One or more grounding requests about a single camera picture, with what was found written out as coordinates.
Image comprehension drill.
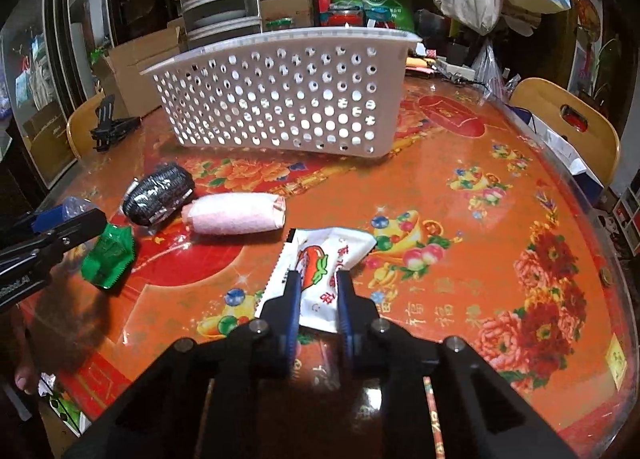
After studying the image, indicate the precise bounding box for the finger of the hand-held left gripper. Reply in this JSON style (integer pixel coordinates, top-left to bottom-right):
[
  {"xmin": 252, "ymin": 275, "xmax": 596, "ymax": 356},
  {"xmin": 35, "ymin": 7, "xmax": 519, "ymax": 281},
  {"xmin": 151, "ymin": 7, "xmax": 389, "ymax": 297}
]
[
  {"xmin": 27, "ymin": 210, "xmax": 109, "ymax": 262},
  {"xmin": 0, "ymin": 208, "xmax": 70, "ymax": 252}
]

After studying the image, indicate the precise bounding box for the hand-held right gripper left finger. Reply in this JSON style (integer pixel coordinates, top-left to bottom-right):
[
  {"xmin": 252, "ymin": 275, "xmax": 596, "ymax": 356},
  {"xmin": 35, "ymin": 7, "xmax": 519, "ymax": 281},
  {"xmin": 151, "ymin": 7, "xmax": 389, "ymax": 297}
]
[{"xmin": 62, "ymin": 270, "xmax": 304, "ymax": 459}]

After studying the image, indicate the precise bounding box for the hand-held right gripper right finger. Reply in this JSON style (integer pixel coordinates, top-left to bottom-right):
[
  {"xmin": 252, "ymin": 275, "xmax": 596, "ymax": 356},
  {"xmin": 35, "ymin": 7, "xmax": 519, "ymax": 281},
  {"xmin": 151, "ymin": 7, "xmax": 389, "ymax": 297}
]
[{"xmin": 335, "ymin": 270, "xmax": 576, "ymax": 459}]

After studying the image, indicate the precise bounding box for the green foil packet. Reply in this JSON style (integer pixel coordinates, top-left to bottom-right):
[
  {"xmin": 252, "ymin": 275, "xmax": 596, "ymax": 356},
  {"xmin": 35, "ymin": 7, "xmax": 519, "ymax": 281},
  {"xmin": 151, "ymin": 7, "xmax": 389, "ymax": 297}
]
[{"xmin": 81, "ymin": 224, "xmax": 137, "ymax": 290}]

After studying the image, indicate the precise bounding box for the white snack packet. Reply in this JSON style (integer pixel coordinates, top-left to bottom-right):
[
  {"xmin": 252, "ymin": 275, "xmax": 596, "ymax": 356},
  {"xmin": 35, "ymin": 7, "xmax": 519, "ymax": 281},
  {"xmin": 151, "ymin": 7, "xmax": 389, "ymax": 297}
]
[{"xmin": 255, "ymin": 226, "xmax": 377, "ymax": 335}]

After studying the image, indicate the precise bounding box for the black striped packet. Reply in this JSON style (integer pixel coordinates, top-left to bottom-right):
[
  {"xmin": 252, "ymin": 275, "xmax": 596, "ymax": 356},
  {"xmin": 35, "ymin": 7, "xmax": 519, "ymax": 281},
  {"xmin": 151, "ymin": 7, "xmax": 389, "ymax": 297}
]
[{"xmin": 122, "ymin": 164, "xmax": 196, "ymax": 228}]

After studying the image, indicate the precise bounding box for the pink towel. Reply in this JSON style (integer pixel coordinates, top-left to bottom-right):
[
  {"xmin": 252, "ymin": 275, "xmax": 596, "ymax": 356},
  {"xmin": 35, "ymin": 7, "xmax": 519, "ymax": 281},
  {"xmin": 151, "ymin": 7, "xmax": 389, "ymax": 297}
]
[{"xmin": 181, "ymin": 193, "xmax": 287, "ymax": 236}]

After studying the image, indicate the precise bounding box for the white perforated plastic basket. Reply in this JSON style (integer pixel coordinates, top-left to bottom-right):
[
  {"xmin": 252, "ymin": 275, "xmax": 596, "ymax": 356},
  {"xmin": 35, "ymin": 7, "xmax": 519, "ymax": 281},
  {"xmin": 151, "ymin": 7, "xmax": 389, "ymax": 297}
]
[{"xmin": 140, "ymin": 28, "xmax": 424, "ymax": 160}]

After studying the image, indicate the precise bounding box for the person's left hand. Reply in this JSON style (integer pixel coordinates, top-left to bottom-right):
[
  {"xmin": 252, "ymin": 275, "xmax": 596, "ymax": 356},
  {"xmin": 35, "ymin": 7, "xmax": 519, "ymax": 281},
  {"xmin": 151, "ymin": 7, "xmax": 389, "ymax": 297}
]
[{"xmin": 14, "ymin": 363, "xmax": 40, "ymax": 396}]

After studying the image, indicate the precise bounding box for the black clamp holder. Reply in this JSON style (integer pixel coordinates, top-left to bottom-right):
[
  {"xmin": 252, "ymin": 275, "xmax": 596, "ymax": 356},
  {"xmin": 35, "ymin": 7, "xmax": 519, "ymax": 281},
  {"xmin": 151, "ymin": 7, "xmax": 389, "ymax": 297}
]
[{"xmin": 90, "ymin": 95, "xmax": 141, "ymax": 152}]

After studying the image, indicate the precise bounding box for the open cardboard box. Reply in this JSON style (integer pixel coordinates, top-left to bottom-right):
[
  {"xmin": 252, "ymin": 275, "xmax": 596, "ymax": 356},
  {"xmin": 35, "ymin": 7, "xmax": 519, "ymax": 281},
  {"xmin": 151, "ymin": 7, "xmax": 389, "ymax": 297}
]
[{"xmin": 92, "ymin": 19, "xmax": 187, "ymax": 120}]

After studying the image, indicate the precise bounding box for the dark wooden glass cabinet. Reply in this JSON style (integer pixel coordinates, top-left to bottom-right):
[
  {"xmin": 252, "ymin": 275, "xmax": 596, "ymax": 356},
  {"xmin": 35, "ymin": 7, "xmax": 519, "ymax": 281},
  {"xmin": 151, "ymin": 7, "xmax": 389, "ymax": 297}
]
[{"xmin": 0, "ymin": 0, "xmax": 177, "ymax": 192}]

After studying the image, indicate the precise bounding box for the white power strip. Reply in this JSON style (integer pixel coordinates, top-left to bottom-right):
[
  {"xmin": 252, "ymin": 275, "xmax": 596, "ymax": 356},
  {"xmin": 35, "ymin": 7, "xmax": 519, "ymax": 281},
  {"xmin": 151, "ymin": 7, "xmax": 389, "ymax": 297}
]
[{"xmin": 439, "ymin": 61, "xmax": 482, "ymax": 83}]

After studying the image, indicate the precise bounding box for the blue and white paper bag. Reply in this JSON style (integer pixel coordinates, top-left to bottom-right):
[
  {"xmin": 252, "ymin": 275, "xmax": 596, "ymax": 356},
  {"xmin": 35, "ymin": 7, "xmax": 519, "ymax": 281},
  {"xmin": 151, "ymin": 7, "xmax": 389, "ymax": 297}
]
[{"xmin": 510, "ymin": 106, "xmax": 607, "ymax": 190}]

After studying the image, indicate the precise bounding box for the clear plastic bag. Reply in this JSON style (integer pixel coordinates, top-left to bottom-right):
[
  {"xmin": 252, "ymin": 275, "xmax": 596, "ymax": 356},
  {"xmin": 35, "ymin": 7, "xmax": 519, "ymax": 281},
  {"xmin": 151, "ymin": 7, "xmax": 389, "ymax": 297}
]
[{"xmin": 470, "ymin": 38, "xmax": 507, "ymax": 100}]

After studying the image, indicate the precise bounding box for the closed cardboard box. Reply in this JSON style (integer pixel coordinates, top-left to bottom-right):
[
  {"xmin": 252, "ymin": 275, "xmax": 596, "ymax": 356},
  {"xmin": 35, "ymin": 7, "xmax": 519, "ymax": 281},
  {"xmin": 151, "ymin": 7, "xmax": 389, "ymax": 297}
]
[{"xmin": 260, "ymin": 0, "xmax": 316, "ymax": 30}]

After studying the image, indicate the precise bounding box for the white cube shelf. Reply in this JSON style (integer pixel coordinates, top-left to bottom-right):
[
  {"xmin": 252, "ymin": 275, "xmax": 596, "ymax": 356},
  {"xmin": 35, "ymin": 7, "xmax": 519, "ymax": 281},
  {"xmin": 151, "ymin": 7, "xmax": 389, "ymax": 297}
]
[{"xmin": 607, "ymin": 183, "xmax": 640, "ymax": 256}]

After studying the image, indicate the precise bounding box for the potted plant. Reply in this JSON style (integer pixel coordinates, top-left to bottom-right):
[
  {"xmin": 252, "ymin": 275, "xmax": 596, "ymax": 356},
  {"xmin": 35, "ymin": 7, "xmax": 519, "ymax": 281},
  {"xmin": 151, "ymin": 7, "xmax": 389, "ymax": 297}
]
[{"xmin": 582, "ymin": 36, "xmax": 626, "ymax": 114}]

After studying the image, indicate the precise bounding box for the wooden chair with handle hole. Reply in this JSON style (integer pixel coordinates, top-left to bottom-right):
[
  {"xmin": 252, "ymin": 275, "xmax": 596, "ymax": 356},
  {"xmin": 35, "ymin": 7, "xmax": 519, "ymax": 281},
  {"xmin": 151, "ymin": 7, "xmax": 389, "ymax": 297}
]
[{"xmin": 508, "ymin": 78, "xmax": 621, "ymax": 188}]

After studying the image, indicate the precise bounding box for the round wall decoration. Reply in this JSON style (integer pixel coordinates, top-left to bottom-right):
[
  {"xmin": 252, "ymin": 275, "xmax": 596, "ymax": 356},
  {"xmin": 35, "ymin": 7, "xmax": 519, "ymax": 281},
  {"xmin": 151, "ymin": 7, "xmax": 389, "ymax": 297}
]
[{"xmin": 576, "ymin": 0, "xmax": 602, "ymax": 34}]

